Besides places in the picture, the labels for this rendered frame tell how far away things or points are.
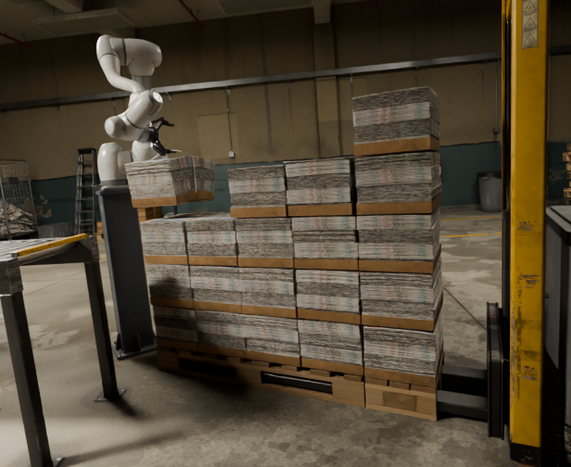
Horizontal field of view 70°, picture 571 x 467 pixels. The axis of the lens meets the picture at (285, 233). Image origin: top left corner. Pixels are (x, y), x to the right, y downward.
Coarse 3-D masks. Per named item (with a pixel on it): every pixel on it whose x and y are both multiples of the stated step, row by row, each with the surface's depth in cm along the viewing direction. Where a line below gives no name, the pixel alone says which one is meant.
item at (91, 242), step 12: (24, 240) 194; (36, 240) 191; (84, 240) 189; (96, 240) 193; (72, 252) 190; (84, 252) 190; (96, 252) 192; (24, 264) 194; (36, 264) 193; (48, 264) 192
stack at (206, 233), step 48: (144, 240) 215; (192, 240) 202; (240, 240) 190; (288, 240) 179; (336, 240) 169; (192, 288) 208; (240, 288) 193; (288, 288) 181; (336, 288) 173; (192, 336) 212; (240, 336) 198; (288, 336) 186; (336, 336) 176; (240, 384) 203; (336, 384) 180
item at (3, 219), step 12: (0, 180) 784; (12, 180) 813; (12, 192) 866; (0, 204) 835; (12, 204) 835; (0, 216) 797; (12, 216) 816; (0, 228) 798; (12, 228) 814; (24, 228) 848; (36, 228) 874; (12, 240) 809
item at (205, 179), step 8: (200, 160) 222; (208, 160) 229; (200, 168) 223; (208, 168) 228; (200, 176) 222; (208, 176) 229; (200, 184) 223; (208, 184) 230; (192, 200) 227; (200, 200) 228; (208, 200) 232
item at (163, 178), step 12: (132, 168) 208; (144, 168) 204; (156, 168) 202; (168, 168) 199; (180, 168) 206; (132, 180) 211; (144, 180) 208; (156, 180) 205; (168, 180) 202; (180, 180) 206; (132, 192) 213; (144, 192) 210; (156, 192) 207; (168, 192) 204; (180, 192) 207
